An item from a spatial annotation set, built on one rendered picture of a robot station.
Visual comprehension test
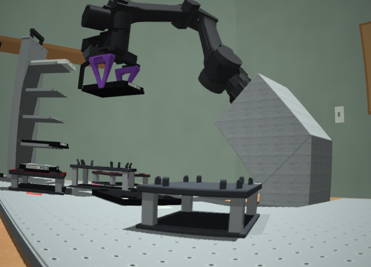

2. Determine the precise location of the white well plate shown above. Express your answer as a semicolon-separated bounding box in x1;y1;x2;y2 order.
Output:
31;59;76;71

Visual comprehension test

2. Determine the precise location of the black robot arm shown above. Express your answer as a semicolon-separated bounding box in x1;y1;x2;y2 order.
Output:
81;0;252;104

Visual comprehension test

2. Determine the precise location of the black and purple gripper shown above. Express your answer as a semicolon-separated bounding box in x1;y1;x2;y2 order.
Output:
89;29;140;89

